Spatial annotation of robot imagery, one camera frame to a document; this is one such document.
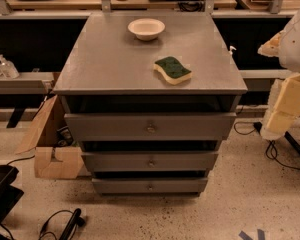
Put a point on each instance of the grey top drawer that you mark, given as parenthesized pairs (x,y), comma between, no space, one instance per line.
(149,126)

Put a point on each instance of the cardboard box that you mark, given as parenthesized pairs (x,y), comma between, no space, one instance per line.
(51,160)

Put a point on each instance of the green yellow sponge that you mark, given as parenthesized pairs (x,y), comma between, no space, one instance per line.
(172,70)

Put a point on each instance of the grey bottom drawer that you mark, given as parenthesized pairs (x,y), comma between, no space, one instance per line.
(123,186)

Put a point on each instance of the small white pump bottle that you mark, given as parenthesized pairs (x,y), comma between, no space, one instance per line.
(232,49)

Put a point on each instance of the grey drawer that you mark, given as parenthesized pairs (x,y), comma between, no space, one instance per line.
(149,161)
(149,126)
(123,186)

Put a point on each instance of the black tray stack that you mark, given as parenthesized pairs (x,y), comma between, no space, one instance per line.
(9,195)

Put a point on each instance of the grey drawer cabinet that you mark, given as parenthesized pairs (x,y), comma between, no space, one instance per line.
(109,70)

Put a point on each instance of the white bowl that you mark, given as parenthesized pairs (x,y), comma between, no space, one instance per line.
(146,29)

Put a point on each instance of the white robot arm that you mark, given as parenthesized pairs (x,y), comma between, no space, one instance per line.
(286,46)

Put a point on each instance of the blue floor tape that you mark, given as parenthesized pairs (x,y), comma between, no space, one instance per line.
(257,234)

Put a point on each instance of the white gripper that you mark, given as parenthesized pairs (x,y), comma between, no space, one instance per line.
(296,47)

